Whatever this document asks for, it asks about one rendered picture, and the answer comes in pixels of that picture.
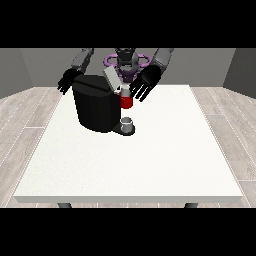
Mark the dark table leg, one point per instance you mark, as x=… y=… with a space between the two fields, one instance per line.
x=64 y=205
x=191 y=205

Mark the pale grey machine lid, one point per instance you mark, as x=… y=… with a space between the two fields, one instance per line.
x=112 y=78

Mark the red pod holder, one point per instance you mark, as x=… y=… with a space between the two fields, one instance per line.
x=126 y=100

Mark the black coffee machine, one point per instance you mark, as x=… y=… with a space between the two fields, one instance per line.
x=95 y=102

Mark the small grey cup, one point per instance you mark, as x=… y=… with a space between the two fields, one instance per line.
x=126 y=124

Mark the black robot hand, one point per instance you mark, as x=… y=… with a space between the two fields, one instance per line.
x=146 y=81
x=66 y=80

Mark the grey robot trunk purple rings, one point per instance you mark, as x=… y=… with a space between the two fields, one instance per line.
x=126 y=60

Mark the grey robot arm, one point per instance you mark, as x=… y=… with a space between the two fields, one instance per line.
x=82 y=60
x=162 y=58

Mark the small grey coffee pod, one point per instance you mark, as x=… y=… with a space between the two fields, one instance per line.
x=125 y=90

